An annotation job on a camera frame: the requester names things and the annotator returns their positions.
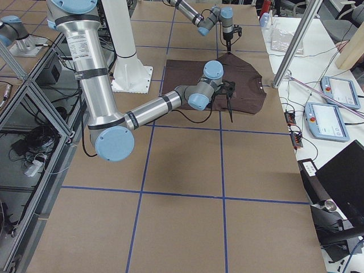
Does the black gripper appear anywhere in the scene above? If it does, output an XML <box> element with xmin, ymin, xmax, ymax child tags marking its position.
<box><xmin>221</xmin><ymin>80</ymin><xmax>235</xmax><ymax>123</ymax></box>
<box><xmin>222</xmin><ymin>24</ymin><xmax>242</xmax><ymax>54</ymax></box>

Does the dark brown t-shirt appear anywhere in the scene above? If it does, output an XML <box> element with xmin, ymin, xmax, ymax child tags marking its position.
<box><xmin>162</xmin><ymin>53</ymin><xmax>266</xmax><ymax>114</ymax></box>

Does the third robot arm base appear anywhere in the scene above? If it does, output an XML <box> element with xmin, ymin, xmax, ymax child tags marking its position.
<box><xmin>1</xmin><ymin>15</ymin><xmax>47</xmax><ymax>57</ymax></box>

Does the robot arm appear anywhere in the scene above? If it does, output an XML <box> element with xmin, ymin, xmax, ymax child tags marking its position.
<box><xmin>163</xmin><ymin>0</ymin><xmax>242</xmax><ymax>54</ymax></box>
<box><xmin>47</xmin><ymin>1</ymin><xmax>224</xmax><ymax>162</ymax></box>

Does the red cylinder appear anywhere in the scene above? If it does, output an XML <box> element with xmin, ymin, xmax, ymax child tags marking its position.
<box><xmin>260</xmin><ymin>0</ymin><xmax>271</xmax><ymax>16</ymax></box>

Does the clear plastic bag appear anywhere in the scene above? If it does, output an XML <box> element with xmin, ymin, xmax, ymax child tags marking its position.
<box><xmin>271</xmin><ymin>28</ymin><xmax>295</xmax><ymax>52</ymax></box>

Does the orange black connector strip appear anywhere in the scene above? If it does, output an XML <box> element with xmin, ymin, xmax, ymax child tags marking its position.
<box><xmin>284</xmin><ymin>110</ymin><xmax>303</xmax><ymax>150</ymax></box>

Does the near teach pendant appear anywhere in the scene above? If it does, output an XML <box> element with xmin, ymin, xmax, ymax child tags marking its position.
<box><xmin>304</xmin><ymin>102</ymin><xmax>350</xmax><ymax>142</ymax></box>

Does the teach pendant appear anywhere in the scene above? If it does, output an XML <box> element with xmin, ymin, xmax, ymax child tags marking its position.
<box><xmin>321</xmin><ymin>76</ymin><xmax>361</xmax><ymax>110</ymax></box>
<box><xmin>304</xmin><ymin>102</ymin><xmax>350</xmax><ymax>142</ymax></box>

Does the far teach pendant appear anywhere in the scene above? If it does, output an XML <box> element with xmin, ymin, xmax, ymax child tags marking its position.
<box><xmin>321</xmin><ymin>76</ymin><xmax>361</xmax><ymax>110</ymax></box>

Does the wooden beam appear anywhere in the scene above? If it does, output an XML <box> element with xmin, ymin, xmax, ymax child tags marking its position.
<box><xmin>335</xmin><ymin>23</ymin><xmax>364</xmax><ymax>70</ymax></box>

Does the black monitor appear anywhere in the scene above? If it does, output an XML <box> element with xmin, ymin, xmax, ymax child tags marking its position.
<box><xmin>316</xmin><ymin>140</ymin><xmax>363</xmax><ymax>226</ymax></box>

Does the black stand with metal cup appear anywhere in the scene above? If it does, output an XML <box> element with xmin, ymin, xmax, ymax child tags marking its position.
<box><xmin>298</xmin><ymin>159</ymin><xmax>363</xmax><ymax>262</ymax></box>

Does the aluminium camera post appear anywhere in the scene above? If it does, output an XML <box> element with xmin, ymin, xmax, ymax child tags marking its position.
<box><xmin>272</xmin><ymin>0</ymin><xmax>322</xmax><ymax>88</ymax></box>

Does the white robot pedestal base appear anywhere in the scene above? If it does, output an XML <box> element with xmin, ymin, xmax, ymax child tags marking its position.
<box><xmin>102</xmin><ymin>0</ymin><xmax>153</xmax><ymax>94</ymax></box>

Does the aluminium frame rack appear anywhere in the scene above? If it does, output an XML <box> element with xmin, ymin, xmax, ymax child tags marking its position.
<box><xmin>1</xmin><ymin>26</ymin><xmax>80</xmax><ymax>272</ymax></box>

